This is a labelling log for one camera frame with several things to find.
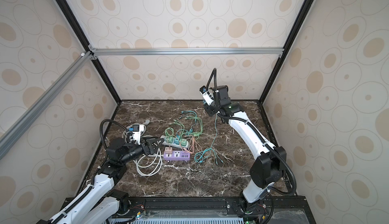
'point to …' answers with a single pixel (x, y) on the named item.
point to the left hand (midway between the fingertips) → (163, 139)
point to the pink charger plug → (168, 150)
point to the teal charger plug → (177, 140)
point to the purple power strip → (178, 155)
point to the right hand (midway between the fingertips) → (210, 101)
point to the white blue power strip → (174, 144)
